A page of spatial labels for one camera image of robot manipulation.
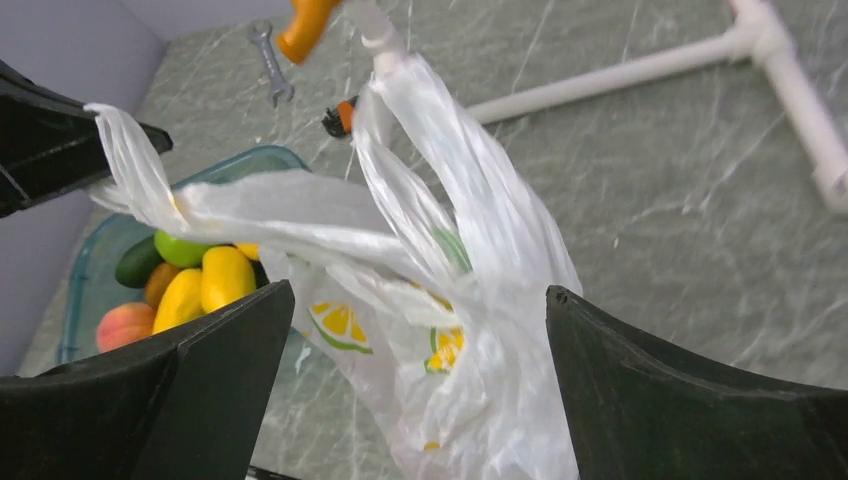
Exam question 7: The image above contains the green fake lime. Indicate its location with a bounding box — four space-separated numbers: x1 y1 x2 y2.
153 230 214 269

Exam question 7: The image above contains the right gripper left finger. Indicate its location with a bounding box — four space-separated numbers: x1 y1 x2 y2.
1 281 295 479

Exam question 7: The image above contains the fake peach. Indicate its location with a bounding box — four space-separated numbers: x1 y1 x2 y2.
95 302 155 352

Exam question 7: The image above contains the yellow fake mango upper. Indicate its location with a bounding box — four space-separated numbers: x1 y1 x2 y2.
234 243 260 262

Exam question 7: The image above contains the yellow fake mango lower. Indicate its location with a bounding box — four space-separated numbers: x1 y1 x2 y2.
152 269 204 334

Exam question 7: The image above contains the orange tap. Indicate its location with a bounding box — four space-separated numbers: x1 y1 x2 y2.
276 0 342 65

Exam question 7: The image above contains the small orange fake fruit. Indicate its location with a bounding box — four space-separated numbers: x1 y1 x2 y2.
144 262 182 310

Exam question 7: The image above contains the yellow fake mango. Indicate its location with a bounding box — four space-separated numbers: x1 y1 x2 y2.
234 243 260 262
200 246 257 313
152 269 204 334

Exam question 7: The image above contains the silver wrench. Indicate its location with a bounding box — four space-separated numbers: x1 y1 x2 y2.
247 20 295 108

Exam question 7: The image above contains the white plastic bag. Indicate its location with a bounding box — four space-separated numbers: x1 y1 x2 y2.
86 54 580 479

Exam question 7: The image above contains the yellow fake mango middle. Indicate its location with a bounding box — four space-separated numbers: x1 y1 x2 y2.
200 246 257 313

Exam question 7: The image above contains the small orange black brush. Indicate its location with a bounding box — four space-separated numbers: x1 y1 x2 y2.
321 96 358 139

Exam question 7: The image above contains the white pvc pipe frame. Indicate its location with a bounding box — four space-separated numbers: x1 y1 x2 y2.
344 0 848 215

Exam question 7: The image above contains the dark green fake avocado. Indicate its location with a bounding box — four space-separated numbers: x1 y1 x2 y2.
114 235 164 289

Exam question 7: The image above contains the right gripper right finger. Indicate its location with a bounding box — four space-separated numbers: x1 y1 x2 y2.
546 286 847 479

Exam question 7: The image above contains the teal plastic tub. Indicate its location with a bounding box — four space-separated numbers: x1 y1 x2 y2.
56 145 308 365

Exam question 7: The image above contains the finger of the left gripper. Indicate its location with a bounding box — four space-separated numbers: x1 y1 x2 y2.
0 59 175 220

